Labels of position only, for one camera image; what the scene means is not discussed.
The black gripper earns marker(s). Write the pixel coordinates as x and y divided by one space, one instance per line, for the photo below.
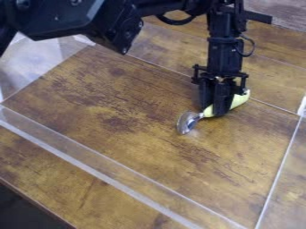
220 77

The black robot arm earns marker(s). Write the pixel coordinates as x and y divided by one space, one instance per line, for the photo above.
112 23

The black strip on table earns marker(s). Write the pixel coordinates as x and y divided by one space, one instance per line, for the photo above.
258 17

